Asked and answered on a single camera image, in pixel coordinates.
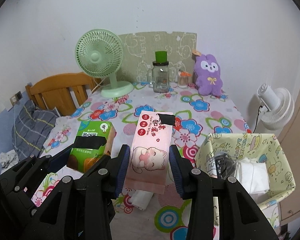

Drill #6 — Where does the beige white sock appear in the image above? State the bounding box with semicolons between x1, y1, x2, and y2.
130;190;153;211

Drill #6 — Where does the glass mason jar mug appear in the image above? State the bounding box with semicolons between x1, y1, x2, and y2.
148;61;170;93

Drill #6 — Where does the green tissue pack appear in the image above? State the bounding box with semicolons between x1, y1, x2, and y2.
66;121;116;173

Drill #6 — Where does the purple plush bunny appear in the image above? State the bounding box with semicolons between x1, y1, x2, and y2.
192;50;223;98

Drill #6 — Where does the green patterned cardboard panel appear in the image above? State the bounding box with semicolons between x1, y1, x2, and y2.
118;31;198;84

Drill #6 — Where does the white standing fan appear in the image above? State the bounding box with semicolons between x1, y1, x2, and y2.
254;83;295;132

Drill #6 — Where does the green desk fan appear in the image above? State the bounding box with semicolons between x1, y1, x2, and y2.
75;29;134;98

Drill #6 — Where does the wall socket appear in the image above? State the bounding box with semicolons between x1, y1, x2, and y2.
10;91;23;105

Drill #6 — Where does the blue bed sheet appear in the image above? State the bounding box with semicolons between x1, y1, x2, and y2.
0;99;28;174

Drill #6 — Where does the white cloth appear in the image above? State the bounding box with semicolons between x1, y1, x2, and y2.
0;150;19;172
234;158;270;194

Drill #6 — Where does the floral tablecloth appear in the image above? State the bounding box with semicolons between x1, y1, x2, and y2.
43;83;250;239

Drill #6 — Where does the white crumpled cloth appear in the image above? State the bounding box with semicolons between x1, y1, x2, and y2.
0;150;19;172

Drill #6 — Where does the green cup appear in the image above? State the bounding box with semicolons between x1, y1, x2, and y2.
155;51;167;63

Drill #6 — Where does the grey plaid pillow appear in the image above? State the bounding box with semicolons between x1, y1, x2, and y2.
12;100;60;161

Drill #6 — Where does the yellow cartoon fabric bin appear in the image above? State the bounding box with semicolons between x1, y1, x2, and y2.
194;133;296;228

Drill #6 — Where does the black speckled cloth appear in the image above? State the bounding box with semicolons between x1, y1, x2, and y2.
214;152;238;180

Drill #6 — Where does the cotton swab jar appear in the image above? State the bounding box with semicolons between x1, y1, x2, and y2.
177;70;192;88

